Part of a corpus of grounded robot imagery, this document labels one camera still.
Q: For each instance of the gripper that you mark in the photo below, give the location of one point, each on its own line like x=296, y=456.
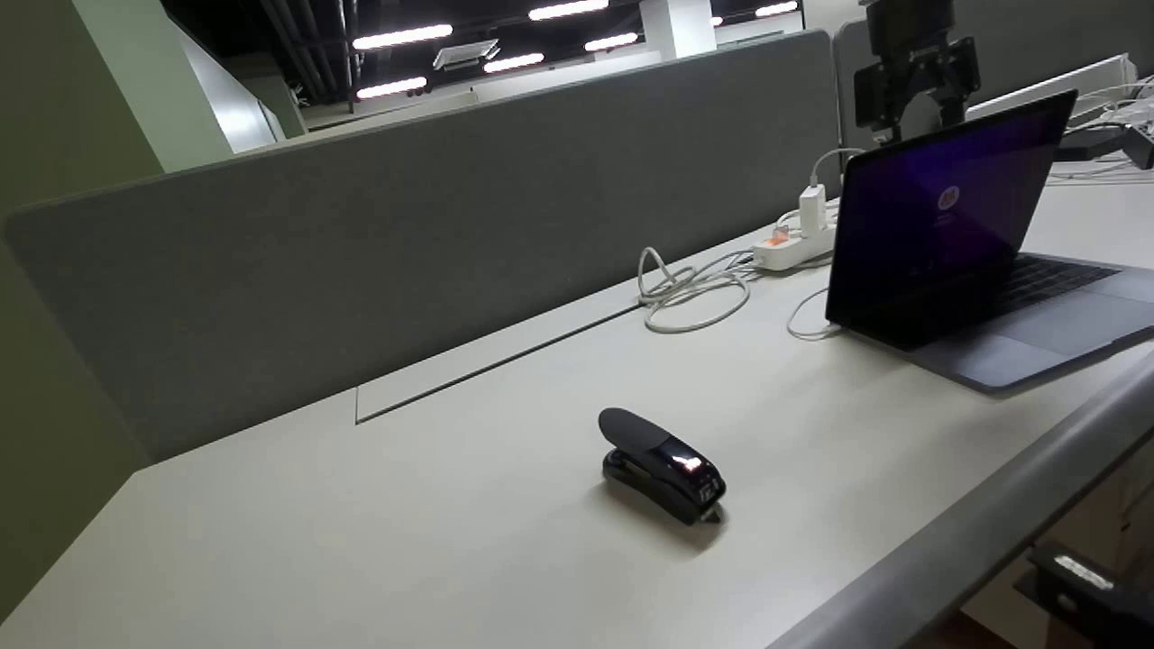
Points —
x=909, y=25

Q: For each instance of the dark grey laptop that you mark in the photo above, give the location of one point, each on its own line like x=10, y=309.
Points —
x=938, y=225

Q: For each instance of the short grey desk partition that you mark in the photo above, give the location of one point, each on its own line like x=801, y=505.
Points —
x=1037, y=45

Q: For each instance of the white long bar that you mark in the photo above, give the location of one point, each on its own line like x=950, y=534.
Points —
x=1064, y=86

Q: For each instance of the ceiling light strip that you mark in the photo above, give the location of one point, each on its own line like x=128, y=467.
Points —
x=514, y=62
x=611, y=41
x=391, y=87
x=402, y=36
x=568, y=9
x=777, y=8

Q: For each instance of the white charger plug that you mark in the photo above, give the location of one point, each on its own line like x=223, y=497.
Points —
x=812, y=209

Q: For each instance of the black flat device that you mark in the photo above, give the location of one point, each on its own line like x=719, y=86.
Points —
x=1104, y=142

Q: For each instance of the white power strip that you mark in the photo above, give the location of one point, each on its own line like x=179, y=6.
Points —
x=793, y=251

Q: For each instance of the ceiling air vent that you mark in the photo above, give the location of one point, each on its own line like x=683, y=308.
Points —
x=465, y=54

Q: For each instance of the black stapler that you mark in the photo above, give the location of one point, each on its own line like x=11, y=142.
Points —
x=663, y=469

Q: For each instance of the long grey desk partition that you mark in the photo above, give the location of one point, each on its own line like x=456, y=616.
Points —
x=433, y=243

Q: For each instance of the black chair armrest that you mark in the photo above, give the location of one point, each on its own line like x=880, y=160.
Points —
x=1086, y=586

